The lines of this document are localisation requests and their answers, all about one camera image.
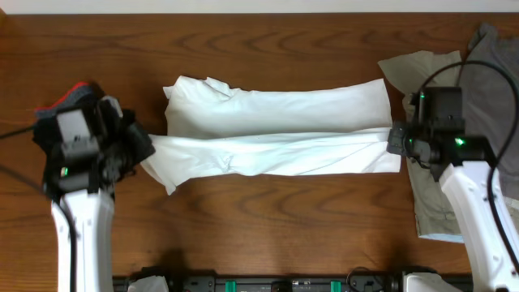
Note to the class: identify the khaki beige garment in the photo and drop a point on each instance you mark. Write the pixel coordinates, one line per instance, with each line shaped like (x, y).
(435, 218)

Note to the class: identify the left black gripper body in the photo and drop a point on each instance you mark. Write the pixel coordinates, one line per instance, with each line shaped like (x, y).
(138, 143)

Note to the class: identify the grey garment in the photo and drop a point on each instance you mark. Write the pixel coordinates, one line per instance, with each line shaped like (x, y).
(488, 102)

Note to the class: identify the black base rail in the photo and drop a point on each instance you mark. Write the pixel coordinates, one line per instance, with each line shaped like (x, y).
(359, 279)

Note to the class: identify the white printed t-shirt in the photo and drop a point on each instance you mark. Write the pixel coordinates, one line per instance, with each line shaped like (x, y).
(213, 129)

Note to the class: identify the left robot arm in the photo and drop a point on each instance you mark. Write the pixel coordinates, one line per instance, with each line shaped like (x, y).
(82, 207)

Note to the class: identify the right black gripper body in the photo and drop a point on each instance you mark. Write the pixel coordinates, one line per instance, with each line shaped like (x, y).
(396, 145)

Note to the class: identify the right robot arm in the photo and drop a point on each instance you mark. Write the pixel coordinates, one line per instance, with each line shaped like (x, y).
(461, 164)

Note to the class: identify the black folded garment stack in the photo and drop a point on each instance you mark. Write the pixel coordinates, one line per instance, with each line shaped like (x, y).
(74, 127)

